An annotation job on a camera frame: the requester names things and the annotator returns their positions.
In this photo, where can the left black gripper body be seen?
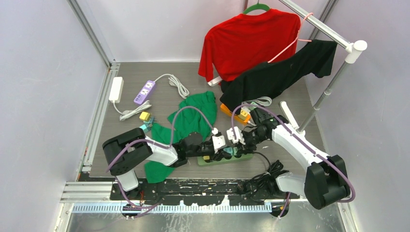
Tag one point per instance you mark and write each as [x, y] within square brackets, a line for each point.
[205, 150]

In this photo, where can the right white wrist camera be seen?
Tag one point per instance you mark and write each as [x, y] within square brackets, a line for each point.
[235, 136]

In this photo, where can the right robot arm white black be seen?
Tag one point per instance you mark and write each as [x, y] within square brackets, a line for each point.
[325, 180]

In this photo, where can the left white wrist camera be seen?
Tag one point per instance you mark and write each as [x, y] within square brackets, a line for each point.
[218, 140]

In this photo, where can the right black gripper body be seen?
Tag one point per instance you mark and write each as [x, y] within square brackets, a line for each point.
[251, 138]

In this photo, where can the green clothes hanger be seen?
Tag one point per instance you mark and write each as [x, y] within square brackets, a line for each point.
[257, 6]

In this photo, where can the orange power strip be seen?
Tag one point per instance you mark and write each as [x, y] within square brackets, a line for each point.
[243, 118]

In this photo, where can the green t-shirt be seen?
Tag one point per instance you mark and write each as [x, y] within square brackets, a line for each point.
[189, 120]

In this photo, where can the purple power strip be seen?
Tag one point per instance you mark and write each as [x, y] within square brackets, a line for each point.
[144, 93]

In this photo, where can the white power strip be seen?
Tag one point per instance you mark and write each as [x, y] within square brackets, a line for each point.
[116, 90]

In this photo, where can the red t-shirt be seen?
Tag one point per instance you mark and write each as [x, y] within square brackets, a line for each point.
[244, 41]

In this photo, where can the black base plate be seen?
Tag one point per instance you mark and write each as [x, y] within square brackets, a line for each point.
[203, 192]

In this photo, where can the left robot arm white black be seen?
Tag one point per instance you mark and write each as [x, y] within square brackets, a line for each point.
[125, 151]

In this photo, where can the teal plug adapter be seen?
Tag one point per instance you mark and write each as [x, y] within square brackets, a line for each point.
[232, 151]
[146, 128]

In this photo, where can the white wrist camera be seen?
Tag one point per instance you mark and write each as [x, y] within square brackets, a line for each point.
[235, 136]
[218, 140]

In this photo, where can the aluminium frame rail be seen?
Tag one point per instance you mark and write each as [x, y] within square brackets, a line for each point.
[89, 23]

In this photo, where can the pink clothes hanger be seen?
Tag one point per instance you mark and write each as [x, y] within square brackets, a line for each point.
[295, 40]

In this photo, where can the green power strip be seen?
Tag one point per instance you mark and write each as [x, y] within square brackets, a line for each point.
[244, 157]

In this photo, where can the black t-shirt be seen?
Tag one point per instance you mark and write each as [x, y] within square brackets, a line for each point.
[271, 79]

